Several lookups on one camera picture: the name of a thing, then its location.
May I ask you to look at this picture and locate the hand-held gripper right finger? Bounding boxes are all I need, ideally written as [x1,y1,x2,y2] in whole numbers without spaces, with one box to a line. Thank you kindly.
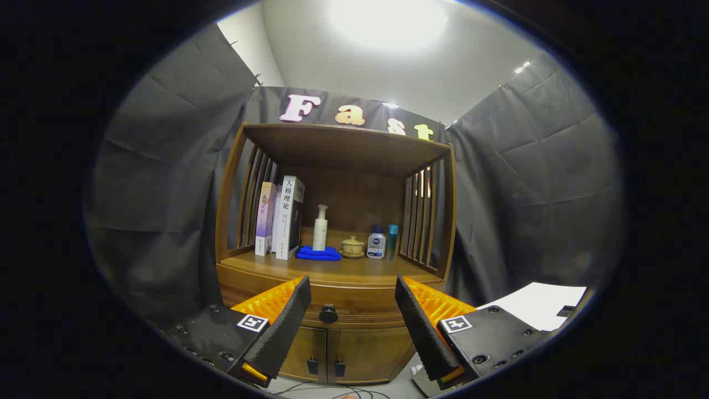
[394,275,556,391]

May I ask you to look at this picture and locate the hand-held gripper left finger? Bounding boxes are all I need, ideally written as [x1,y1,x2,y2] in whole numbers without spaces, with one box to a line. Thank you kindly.
[163,275,312,388]

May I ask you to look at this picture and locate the wooden drawer with black knob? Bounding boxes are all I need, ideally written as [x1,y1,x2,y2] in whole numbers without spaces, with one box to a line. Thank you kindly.
[220,277,446,331]

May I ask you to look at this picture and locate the wooden cabinet door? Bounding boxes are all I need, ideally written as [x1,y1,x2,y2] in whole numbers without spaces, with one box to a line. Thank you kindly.
[279,326,328,383]
[326,326,417,385]

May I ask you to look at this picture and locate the wooden countertop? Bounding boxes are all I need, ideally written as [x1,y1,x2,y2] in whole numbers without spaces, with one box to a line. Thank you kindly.
[217,252,444,289]

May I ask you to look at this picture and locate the wooden cabinet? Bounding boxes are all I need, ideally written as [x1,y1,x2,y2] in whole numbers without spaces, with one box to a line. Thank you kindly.
[215,122,458,385]

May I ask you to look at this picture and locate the grey slatted chair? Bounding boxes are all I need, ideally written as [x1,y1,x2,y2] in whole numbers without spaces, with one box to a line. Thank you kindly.
[410,355,444,397]

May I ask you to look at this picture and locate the folded blue cloth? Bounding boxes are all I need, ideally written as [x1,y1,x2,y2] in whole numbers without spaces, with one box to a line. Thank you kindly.
[296,245,342,262]

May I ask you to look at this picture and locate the white lotion bottle blue cap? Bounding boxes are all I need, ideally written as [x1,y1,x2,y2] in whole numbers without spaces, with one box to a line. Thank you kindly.
[367,226,387,260]

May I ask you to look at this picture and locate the white pump bottle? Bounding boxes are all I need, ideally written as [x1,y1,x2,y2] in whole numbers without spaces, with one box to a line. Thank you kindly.
[312,204,328,252]

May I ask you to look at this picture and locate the beige lidded teacup with saucer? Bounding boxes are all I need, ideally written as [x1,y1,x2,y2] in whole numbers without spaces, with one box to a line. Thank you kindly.
[340,236,366,259]

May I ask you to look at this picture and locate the thick white book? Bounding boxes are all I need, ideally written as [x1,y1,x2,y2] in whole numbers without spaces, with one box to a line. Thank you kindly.
[271,176,306,260]

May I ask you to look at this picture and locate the purple book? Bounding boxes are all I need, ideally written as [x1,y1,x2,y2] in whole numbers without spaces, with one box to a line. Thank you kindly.
[255,182,278,257]

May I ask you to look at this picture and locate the white table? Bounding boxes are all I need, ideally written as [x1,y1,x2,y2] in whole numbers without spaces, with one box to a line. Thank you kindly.
[476,282,588,332]

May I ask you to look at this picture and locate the floor cables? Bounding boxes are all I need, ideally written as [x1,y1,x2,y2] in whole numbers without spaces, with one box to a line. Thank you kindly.
[271,380,391,399]

